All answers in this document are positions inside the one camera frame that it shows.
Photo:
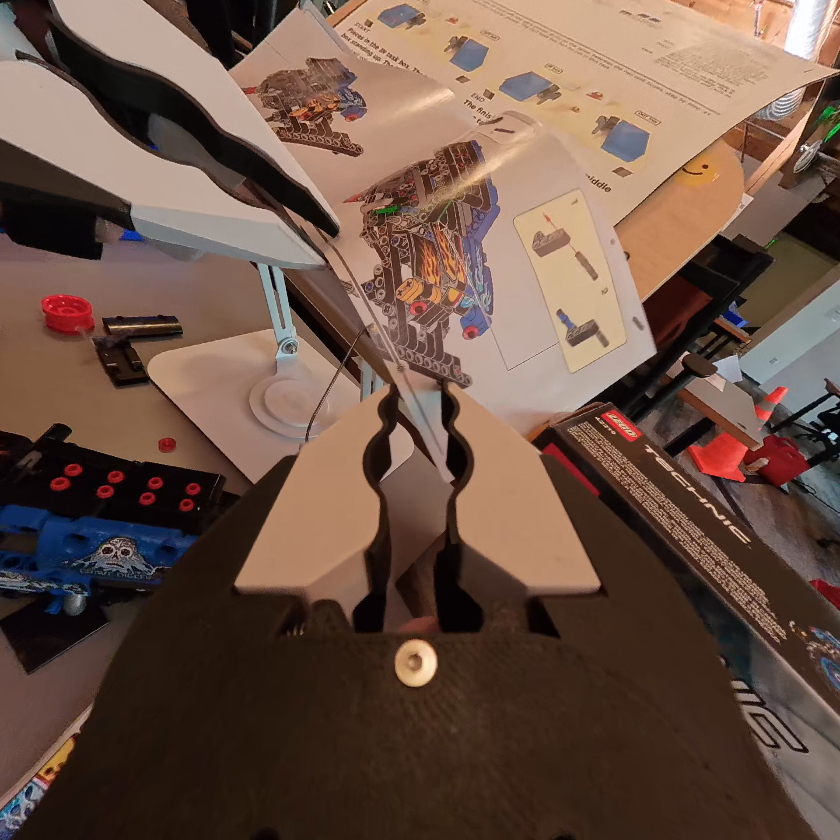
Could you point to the black angled plate with holes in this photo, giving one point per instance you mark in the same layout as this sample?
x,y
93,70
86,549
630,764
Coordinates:
x,y
121,364

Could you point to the glossy black beam piece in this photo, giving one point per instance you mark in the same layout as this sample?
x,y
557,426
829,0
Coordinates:
x,y
141,326

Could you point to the wide red wheel rim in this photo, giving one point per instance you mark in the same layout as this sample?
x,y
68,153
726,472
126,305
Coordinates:
x,y
62,308

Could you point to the blue black toy truck model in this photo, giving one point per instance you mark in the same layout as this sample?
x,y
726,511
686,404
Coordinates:
x,y
98,531

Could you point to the printed task instruction sheet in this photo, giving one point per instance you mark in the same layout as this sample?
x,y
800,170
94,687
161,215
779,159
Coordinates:
x,y
656,79

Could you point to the grey desk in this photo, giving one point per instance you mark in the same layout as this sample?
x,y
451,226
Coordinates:
x,y
39,400

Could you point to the black square tile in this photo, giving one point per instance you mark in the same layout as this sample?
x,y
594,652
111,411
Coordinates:
x,y
46,636

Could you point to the large orange traffic cone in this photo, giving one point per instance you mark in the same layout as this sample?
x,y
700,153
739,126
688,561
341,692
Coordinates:
x,y
722,456

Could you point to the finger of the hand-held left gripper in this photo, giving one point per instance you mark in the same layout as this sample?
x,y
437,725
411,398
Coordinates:
x,y
164,203
151,52

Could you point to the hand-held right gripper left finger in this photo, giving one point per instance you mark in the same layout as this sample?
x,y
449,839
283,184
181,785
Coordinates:
x,y
315,512

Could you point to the toy sticker sheet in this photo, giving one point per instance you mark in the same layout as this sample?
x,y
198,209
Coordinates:
x,y
26,800

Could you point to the red plastic object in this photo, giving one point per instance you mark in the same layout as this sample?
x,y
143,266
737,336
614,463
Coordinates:
x,y
787,459

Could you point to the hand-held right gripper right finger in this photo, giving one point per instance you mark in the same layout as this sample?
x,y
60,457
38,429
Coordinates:
x,y
518,525

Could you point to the toy building instruction booklet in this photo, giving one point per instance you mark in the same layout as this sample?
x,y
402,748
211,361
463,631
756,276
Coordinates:
x,y
407,131

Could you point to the small orange traffic cone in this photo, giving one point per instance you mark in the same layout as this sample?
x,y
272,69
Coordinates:
x,y
773,403

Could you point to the black toy set box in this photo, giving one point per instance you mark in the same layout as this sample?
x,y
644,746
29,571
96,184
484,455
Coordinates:
x,y
722,538

